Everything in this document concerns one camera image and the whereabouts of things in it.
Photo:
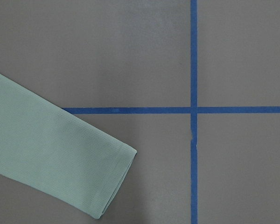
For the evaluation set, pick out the sage green long-sleeve shirt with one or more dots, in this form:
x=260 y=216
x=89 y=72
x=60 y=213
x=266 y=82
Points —
x=51 y=150

